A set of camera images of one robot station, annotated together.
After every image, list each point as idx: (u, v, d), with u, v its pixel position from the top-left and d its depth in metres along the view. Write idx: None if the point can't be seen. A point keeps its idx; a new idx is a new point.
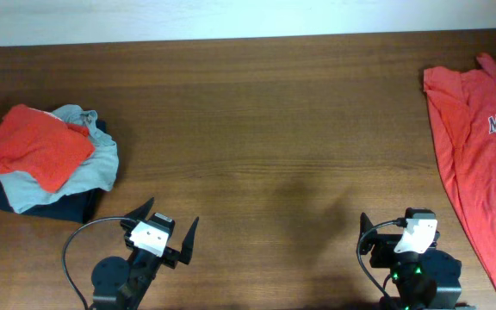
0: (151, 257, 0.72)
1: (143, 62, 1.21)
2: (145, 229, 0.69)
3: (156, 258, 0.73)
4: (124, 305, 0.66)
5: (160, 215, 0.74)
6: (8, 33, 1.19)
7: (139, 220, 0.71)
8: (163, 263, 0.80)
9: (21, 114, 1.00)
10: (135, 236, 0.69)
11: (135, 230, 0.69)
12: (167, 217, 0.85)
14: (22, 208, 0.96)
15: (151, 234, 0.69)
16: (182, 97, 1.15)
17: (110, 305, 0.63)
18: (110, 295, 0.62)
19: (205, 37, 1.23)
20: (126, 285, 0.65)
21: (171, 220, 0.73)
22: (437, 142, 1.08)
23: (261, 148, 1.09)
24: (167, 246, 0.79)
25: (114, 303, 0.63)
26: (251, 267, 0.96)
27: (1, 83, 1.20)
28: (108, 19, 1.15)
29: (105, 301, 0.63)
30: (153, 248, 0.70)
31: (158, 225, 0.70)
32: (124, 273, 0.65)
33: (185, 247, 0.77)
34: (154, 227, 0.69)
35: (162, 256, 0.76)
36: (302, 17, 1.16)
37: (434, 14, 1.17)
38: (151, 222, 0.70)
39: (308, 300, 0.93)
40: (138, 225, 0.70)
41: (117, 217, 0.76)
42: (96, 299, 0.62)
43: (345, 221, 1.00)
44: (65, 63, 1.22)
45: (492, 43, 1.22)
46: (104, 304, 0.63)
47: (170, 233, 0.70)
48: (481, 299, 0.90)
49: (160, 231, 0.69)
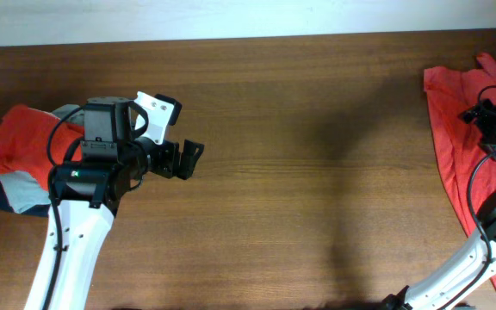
0: (145, 127, 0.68)
1: (143, 62, 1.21)
2: (151, 99, 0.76)
3: (142, 130, 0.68)
4: (114, 115, 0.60)
5: (144, 105, 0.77)
6: (9, 32, 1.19)
7: (145, 95, 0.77)
8: (141, 179, 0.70)
9: (21, 114, 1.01)
10: (142, 100, 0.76)
11: (143, 96, 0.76)
12: (160, 141, 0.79)
14: (22, 208, 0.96)
15: (157, 105, 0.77)
16: (182, 96, 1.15)
17: (102, 122, 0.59)
18: (105, 108, 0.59)
19: (205, 37, 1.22)
20: (120, 120, 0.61)
21: (178, 102, 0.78)
22: (436, 140, 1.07)
23: (261, 148, 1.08)
24: (147, 157, 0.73)
25: (106, 122, 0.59)
26: (251, 267, 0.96)
27: (1, 83, 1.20)
28: (107, 19, 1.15)
29: (99, 117, 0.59)
30: (160, 121, 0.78)
31: (164, 97, 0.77)
32: (120, 101, 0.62)
33: (170, 125, 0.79)
34: (159, 99, 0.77)
35: (138, 162, 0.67)
36: (301, 16, 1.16)
37: (433, 14, 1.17)
38: (157, 97, 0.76)
39: (307, 300, 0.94)
40: (141, 96, 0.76)
41: (139, 125, 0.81)
42: (90, 105, 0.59)
43: (344, 221, 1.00)
44: (65, 62, 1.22)
45: (493, 41, 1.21)
46: (99, 129, 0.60)
47: (174, 108, 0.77)
48: (480, 299, 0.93)
49: (166, 102, 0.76)
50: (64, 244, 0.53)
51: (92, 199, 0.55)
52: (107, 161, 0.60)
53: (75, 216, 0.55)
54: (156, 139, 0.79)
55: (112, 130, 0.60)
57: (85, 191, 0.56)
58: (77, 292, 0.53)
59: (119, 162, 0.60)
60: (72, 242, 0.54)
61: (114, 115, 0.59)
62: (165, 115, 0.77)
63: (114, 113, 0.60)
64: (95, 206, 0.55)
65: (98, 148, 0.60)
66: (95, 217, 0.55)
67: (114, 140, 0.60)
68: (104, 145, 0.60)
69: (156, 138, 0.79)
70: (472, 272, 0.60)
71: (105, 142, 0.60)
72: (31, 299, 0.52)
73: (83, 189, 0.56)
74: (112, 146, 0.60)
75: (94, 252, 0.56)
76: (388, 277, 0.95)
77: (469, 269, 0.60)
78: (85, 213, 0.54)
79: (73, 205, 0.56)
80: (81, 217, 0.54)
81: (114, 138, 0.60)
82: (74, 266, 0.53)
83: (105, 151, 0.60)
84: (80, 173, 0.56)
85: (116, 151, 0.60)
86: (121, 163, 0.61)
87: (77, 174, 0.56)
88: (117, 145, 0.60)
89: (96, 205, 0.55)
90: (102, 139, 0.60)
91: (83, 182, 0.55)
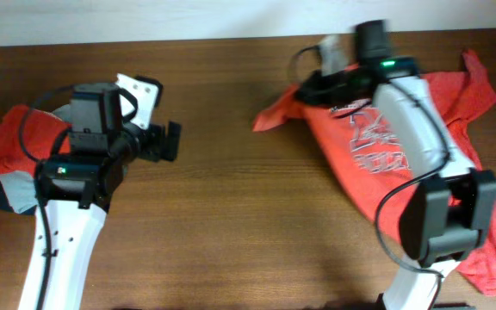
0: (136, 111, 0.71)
1: (142, 61, 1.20)
2: (132, 82, 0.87)
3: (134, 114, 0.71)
4: (101, 106, 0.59)
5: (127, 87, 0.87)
6: (9, 32, 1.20)
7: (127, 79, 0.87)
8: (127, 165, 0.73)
9: (22, 114, 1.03)
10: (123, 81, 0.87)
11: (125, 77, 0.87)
12: (143, 125, 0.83)
14: (22, 208, 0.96)
15: (139, 87, 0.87)
16: (182, 96, 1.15)
17: (91, 113, 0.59)
18: (92, 96, 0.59)
19: (205, 36, 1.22)
20: (109, 107, 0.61)
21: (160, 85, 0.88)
22: (349, 175, 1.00)
23: (261, 149, 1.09)
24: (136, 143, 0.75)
25: (95, 113, 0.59)
26: (251, 267, 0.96)
27: None
28: (108, 19, 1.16)
29: (87, 108, 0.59)
30: (143, 101, 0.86)
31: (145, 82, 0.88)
32: (108, 87, 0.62)
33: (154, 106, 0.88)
34: (142, 83, 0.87)
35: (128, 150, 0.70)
36: (300, 16, 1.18)
37: (431, 12, 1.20)
38: (139, 81, 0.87)
39: (308, 300, 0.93)
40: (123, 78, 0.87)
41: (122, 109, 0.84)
42: (78, 95, 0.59)
43: (344, 220, 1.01)
44: (65, 61, 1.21)
45: (492, 40, 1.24)
46: (87, 120, 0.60)
47: (156, 89, 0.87)
48: (482, 300, 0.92)
49: (148, 83, 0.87)
50: (52, 250, 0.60)
51: (80, 199, 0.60)
52: (96, 153, 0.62)
53: (63, 222, 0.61)
54: (140, 124, 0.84)
55: (100, 120, 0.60)
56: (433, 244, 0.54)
57: (73, 189, 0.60)
58: (70, 288, 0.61)
59: (109, 154, 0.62)
60: (60, 246, 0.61)
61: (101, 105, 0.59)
62: (148, 96, 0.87)
63: (102, 103, 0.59)
64: (83, 207, 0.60)
65: (86, 139, 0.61)
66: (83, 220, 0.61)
67: (102, 132, 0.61)
68: (93, 138, 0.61)
69: (141, 122, 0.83)
70: (434, 281, 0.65)
71: (93, 133, 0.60)
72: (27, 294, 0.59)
73: (71, 186, 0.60)
74: (101, 137, 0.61)
75: (83, 253, 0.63)
76: (388, 277, 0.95)
77: (428, 282, 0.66)
78: (74, 218, 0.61)
79: (60, 206, 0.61)
80: (68, 224, 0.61)
81: (102, 129, 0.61)
82: (64, 267, 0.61)
83: (94, 141, 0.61)
84: (66, 170, 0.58)
85: (105, 142, 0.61)
86: (111, 156, 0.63)
87: (64, 170, 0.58)
88: (106, 137, 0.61)
89: (85, 205, 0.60)
90: (89, 129, 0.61)
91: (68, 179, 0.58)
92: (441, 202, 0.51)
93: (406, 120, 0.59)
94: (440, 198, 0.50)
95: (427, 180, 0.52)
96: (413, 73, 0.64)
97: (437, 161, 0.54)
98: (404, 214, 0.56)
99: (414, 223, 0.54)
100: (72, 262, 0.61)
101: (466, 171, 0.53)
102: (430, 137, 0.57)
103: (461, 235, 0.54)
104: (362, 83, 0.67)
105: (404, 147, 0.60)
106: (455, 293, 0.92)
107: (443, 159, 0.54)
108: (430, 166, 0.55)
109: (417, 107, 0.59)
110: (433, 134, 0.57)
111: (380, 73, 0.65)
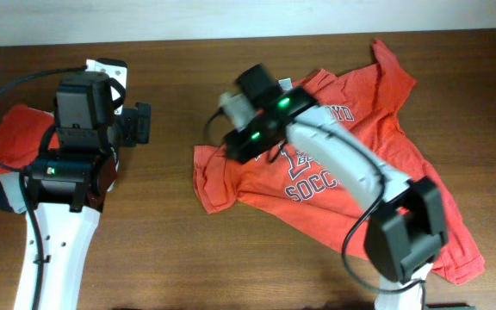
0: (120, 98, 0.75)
1: (142, 61, 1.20)
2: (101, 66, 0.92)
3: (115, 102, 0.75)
4: (89, 102, 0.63)
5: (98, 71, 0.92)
6: (8, 31, 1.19)
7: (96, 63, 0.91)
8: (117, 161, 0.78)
9: (21, 114, 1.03)
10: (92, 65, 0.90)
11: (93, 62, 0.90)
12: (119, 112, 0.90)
14: (22, 208, 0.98)
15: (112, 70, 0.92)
16: (182, 96, 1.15)
17: (80, 109, 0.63)
18: (79, 93, 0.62)
19: (206, 37, 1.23)
20: (98, 98, 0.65)
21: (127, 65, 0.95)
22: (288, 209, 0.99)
23: None
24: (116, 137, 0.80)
25: (83, 109, 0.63)
26: (251, 267, 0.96)
27: None
28: (108, 19, 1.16)
29: (77, 104, 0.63)
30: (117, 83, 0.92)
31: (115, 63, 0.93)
32: (96, 80, 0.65)
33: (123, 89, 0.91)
34: (113, 65, 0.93)
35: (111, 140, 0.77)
36: (301, 16, 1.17)
37: (432, 12, 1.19)
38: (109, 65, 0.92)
39: (308, 300, 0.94)
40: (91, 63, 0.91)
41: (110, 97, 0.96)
42: (64, 93, 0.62)
43: None
44: (65, 61, 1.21)
45: (490, 42, 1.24)
46: (75, 117, 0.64)
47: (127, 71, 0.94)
48: (481, 300, 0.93)
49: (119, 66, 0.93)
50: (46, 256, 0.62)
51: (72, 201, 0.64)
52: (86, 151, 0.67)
53: (54, 226, 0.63)
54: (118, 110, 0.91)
55: (89, 116, 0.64)
56: (406, 264, 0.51)
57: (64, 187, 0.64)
58: (64, 293, 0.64)
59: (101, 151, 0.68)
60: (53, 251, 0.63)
61: (89, 101, 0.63)
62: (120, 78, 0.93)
63: (89, 99, 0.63)
64: (76, 209, 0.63)
65: (76, 134, 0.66)
66: (74, 225, 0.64)
67: (92, 127, 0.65)
68: (83, 133, 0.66)
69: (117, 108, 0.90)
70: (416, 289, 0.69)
71: (83, 129, 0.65)
72: (21, 299, 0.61)
73: (62, 185, 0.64)
74: (91, 133, 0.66)
75: (75, 257, 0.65)
76: None
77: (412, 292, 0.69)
78: (65, 221, 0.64)
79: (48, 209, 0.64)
80: (59, 228, 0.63)
81: (92, 125, 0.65)
82: (58, 272, 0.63)
83: (85, 138, 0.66)
84: (55, 170, 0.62)
85: (96, 138, 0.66)
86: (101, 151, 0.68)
87: (53, 171, 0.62)
88: (96, 132, 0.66)
89: (77, 207, 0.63)
90: (80, 126, 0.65)
91: (58, 178, 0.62)
92: (397, 228, 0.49)
93: (325, 154, 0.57)
94: (395, 225, 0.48)
95: (375, 212, 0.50)
96: (314, 102, 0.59)
97: (375, 187, 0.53)
98: (367, 244, 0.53)
99: (379, 251, 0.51)
100: (66, 268, 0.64)
101: (406, 187, 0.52)
102: (359, 164, 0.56)
103: (425, 243, 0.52)
104: (269, 127, 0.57)
105: (337, 178, 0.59)
106: (455, 293, 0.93)
107: (380, 183, 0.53)
108: (372, 194, 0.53)
109: (331, 136, 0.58)
110: (359, 161, 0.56)
111: (283, 115, 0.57)
